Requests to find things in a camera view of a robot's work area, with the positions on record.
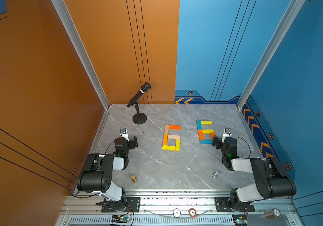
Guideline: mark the yellow block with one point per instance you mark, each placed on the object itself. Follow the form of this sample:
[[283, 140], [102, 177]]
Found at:
[[177, 147], [169, 148], [206, 122], [208, 131]]

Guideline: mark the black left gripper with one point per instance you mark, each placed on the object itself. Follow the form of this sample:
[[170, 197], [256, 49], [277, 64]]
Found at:
[[132, 145]]

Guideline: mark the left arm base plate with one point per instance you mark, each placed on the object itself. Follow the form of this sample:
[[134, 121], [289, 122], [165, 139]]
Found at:
[[126, 204]]

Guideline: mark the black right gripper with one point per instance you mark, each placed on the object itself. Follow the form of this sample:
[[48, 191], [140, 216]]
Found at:
[[219, 142]]

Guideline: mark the aluminium front rail frame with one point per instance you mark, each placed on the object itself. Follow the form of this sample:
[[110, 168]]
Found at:
[[176, 207]]

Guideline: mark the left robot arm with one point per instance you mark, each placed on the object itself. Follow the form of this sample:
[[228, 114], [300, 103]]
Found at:
[[96, 174]]

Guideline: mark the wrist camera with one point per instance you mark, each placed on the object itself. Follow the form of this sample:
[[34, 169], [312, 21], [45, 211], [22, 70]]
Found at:
[[124, 134], [226, 133]]

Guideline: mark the left green circuit board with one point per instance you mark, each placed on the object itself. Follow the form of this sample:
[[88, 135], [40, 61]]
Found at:
[[120, 219]]

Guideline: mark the brass chess piece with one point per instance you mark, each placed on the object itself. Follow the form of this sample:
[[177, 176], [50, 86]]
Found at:
[[134, 179]]

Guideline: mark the green circuit board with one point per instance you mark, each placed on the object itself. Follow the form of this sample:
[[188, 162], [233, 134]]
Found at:
[[120, 219], [240, 220]]

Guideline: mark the aluminium corner post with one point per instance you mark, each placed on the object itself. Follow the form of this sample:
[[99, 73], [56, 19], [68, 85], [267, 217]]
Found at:
[[286, 21], [69, 25]]

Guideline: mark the right green circuit board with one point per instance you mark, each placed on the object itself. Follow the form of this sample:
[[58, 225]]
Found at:
[[240, 220]]

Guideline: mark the silver chess piece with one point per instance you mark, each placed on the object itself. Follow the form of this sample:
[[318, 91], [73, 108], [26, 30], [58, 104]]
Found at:
[[215, 174]]

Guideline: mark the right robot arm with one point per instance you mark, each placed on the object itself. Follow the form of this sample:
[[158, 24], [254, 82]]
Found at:
[[271, 179]]

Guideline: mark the aluminium corner post left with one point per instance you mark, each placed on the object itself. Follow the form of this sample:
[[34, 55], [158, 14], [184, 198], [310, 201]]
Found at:
[[69, 25]]

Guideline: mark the aluminium corner post right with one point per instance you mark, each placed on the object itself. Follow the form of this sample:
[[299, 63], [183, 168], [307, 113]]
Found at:
[[286, 21]]

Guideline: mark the long orange block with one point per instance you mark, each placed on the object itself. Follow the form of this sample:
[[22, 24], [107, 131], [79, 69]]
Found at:
[[174, 127]]

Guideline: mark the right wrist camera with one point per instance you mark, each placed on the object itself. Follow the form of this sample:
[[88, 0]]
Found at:
[[226, 133]]

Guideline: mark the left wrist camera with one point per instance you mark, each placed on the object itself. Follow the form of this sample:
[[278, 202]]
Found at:
[[124, 134]]

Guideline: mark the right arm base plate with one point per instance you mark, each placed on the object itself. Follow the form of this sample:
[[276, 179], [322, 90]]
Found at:
[[224, 204]]

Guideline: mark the orange block bottom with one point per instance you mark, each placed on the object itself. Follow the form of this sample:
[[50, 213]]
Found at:
[[212, 136]]

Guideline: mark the beige wooden block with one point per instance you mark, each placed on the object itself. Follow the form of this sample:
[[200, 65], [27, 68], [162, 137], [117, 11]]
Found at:
[[174, 137], [166, 130]]

